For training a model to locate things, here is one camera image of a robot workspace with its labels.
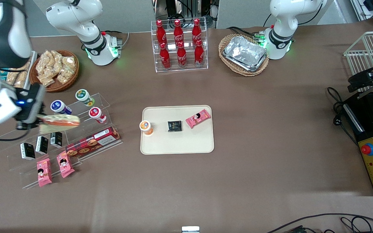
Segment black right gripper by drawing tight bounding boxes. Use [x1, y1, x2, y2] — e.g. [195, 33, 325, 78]
[15, 87, 44, 131]

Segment triangle sandwich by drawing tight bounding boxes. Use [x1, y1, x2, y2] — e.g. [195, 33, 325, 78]
[39, 114, 80, 134]

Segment aluminium foil tray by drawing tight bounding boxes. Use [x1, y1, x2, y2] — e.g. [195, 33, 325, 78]
[223, 36, 268, 72]

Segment cream plastic tray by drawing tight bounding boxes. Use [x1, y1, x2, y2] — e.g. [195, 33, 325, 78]
[140, 105, 215, 155]

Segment small black carton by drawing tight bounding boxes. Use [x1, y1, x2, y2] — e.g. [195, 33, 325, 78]
[35, 136, 49, 155]
[20, 143, 36, 161]
[50, 130, 63, 148]

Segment blue lid cup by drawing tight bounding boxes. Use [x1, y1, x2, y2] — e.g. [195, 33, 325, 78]
[50, 100, 73, 118]

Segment tan cracker pack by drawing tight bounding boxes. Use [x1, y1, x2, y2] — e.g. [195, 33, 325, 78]
[6, 70, 28, 89]

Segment brown wicker basket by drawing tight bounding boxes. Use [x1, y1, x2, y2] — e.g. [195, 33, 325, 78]
[29, 50, 80, 93]

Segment clear bag fried snacks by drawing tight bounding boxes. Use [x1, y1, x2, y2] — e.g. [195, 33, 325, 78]
[35, 54, 50, 77]
[56, 57, 77, 84]
[44, 50, 63, 66]
[38, 73, 56, 88]

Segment black machine yellow panel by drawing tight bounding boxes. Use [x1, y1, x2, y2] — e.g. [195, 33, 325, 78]
[342, 92, 373, 196]

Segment clear acrylic tiered stand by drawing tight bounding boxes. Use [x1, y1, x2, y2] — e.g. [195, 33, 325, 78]
[0, 93, 123, 189]

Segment pink snack packet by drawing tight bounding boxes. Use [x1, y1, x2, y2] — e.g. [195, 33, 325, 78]
[186, 109, 211, 129]
[37, 158, 52, 187]
[56, 151, 75, 178]

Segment white rectangular dish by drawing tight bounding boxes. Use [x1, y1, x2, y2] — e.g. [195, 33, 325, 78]
[0, 51, 38, 91]

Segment green lid cup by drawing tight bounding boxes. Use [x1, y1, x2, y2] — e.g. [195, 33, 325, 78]
[75, 89, 95, 107]

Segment red cookie box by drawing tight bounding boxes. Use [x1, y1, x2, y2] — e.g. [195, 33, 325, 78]
[65, 127, 121, 158]

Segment red lid cup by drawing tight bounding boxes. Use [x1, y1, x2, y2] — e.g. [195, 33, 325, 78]
[88, 107, 107, 124]

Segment light wicker basket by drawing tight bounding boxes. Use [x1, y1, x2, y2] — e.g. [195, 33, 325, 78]
[219, 34, 270, 77]

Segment orange lid cup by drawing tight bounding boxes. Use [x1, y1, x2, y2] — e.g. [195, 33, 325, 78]
[140, 120, 154, 135]

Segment red cola bottle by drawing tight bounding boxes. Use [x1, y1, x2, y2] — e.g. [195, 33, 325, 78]
[192, 18, 202, 42]
[174, 19, 184, 44]
[159, 42, 171, 70]
[177, 41, 187, 68]
[194, 39, 205, 67]
[156, 20, 167, 44]

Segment clear acrylic bottle rack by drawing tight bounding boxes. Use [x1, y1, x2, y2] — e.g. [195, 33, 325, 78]
[151, 18, 209, 73]

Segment white wire rack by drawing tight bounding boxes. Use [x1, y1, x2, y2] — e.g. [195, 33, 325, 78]
[344, 31, 373, 95]

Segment black power cable with plug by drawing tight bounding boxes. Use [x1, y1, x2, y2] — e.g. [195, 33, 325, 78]
[326, 87, 362, 147]

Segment black left arm base cable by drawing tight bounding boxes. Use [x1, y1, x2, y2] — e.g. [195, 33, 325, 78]
[227, 26, 266, 40]

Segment black cables bundle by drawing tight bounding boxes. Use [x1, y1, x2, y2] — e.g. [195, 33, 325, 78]
[266, 213, 373, 233]

